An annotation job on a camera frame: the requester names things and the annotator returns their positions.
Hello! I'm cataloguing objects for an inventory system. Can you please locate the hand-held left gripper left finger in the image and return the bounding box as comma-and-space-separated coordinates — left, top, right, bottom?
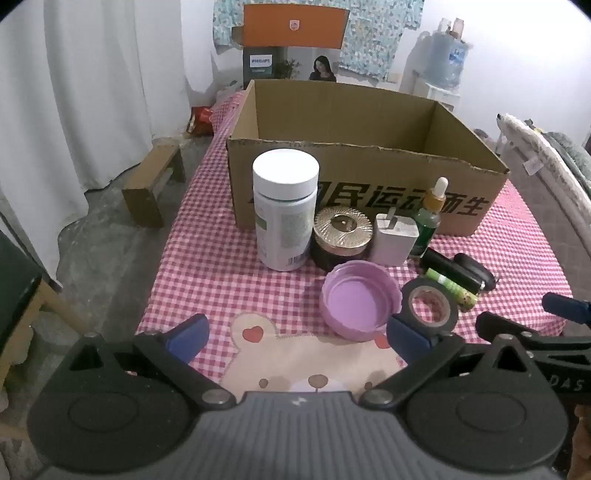
60, 314, 236, 411

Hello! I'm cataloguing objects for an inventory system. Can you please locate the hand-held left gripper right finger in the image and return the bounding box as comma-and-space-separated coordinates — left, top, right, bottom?
360, 315, 537, 411

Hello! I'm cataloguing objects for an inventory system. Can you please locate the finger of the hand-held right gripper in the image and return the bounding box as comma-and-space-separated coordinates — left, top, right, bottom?
542, 292, 591, 328
475, 311, 557, 347

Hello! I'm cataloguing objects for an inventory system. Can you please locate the black tape roll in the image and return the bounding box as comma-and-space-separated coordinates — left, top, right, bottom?
400, 277, 460, 336

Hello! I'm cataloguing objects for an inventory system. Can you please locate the black car key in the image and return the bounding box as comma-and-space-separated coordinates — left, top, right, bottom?
452, 252, 496, 294

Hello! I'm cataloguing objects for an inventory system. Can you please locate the purple plastic lid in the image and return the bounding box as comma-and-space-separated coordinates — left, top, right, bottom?
322, 260, 402, 342

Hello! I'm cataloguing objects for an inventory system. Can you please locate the green lip balm tube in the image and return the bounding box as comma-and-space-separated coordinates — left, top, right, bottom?
424, 268, 478, 311

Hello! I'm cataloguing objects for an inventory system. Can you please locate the small black adapter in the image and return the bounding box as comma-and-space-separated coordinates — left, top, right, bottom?
420, 248, 462, 280

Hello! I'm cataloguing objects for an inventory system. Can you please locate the white charger plug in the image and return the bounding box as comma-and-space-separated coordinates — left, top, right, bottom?
370, 208, 420, 267

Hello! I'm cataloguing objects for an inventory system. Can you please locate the green dropper bottle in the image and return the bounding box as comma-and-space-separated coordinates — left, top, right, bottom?
409, 176, 450, 259

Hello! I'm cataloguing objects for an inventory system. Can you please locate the gold lid cosmetic jar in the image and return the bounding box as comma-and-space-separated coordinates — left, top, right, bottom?
310, 207, 374, 272

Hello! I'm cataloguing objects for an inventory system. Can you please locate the white pill bottle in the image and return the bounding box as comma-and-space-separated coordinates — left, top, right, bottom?
252, 150, 321, 272

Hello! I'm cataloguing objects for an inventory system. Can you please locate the brown cardboard box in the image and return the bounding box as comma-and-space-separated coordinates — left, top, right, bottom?
226, 79, 511, 238

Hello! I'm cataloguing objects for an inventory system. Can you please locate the pink checked tablecloth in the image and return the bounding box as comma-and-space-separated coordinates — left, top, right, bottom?
134, 90, 574, 403

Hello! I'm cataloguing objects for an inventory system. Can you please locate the grey mattress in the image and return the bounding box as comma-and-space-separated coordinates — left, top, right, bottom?
501, 138, 591, 287

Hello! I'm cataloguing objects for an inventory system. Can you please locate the grey green blanket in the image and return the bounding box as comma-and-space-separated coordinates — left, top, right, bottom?
545, 131, 591, 191

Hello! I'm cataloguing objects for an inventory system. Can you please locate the small wooden stool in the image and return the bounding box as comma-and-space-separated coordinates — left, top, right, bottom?
122, 143, 187, 229

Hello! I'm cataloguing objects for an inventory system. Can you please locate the wooden chair dark cushion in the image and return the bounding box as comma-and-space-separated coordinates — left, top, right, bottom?
0, 228, 91, 444

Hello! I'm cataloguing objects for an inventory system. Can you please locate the red snack bag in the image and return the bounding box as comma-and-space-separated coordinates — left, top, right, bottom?
187, 106, 214, 137

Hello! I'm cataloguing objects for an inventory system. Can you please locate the white water dispenser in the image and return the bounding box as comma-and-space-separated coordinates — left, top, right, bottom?
399, 69, 462, 112

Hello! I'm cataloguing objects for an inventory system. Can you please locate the white curtain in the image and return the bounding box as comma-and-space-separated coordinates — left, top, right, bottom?
0, 0, 218, 288

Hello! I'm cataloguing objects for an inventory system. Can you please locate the orange Philips product box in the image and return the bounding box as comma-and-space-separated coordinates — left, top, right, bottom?
231, 4, 350, 91

